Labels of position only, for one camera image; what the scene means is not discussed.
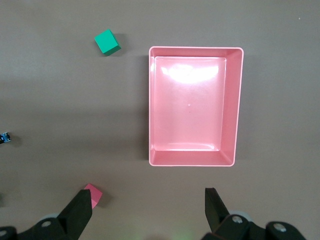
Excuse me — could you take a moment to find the pink plastic tray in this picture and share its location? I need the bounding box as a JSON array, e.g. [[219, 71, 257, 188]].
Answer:
[[148, 45, 245, 168]]

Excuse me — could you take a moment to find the green foam cube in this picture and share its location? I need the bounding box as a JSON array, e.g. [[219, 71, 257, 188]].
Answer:
[[94, 28, 123, 57]]

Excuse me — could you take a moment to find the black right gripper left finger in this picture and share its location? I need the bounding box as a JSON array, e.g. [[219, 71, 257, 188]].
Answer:
[[0, 189, 94, 240]]

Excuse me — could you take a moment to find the orange-capped black push button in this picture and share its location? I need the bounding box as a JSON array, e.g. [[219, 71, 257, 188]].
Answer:
[[0, 131, 12, 144]]

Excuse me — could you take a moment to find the pink foam cube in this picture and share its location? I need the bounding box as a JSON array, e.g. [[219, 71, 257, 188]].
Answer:
[[83, 183, 104, 210]]

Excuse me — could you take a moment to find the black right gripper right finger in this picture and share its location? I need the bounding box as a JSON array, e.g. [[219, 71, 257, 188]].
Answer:
[[201, 187, 307, 240]]

